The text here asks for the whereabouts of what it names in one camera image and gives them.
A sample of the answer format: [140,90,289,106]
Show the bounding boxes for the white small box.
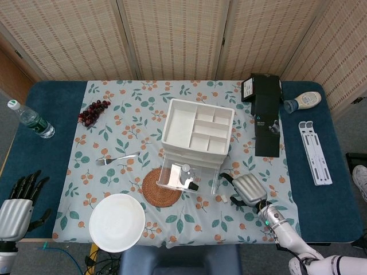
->
[167,163,185,187]

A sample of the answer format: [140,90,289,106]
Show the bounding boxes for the white shoe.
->
[352,165,367,202]

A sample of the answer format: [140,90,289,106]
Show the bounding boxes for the black cardboard box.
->
[240,73,283,158]

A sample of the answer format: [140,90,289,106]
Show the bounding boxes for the cream squeeze bottle blue cap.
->
[283,91,322,114]

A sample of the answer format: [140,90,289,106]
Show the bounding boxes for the dark blue table cover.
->
[0,80,362,245]

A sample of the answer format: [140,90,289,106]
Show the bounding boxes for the floral fruit print tablecloth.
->
[52,80,303,249]

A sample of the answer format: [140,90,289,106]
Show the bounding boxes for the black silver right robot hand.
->
[219,172,269,207]

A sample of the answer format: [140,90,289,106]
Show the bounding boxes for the black floor cables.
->
[84,248,123,275]

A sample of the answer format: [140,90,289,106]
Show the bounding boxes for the black floor object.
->
[345,152,367,170]

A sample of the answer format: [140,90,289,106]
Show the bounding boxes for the grey black small gadget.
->
[179,163,200,192]

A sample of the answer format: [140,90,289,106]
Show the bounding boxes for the round woven rattan coaster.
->
[141,168,183,207]

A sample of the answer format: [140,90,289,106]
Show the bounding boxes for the white plastic drawer organizer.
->
[160,97,236,168]

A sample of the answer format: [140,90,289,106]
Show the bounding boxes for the white plate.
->
[88,193,146,253]

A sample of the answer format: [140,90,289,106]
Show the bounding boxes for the blue floor cable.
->
[39,242,87,275]

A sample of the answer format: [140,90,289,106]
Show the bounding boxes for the clear plastic water bottle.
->
[7,99,56,139]

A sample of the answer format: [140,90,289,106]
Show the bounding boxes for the woven bamboo folding screen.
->
[0,0,367,115]

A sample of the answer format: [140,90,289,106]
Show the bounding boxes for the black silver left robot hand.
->
[0,170,52,241]

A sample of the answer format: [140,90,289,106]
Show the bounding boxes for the white folding laptop stand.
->
[298,120,334,187]

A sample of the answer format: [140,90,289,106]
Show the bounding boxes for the silver metal fork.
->
[95,151,142,167]

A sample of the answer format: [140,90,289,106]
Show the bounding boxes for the dark red grape bunch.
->
[78,99,112,128]

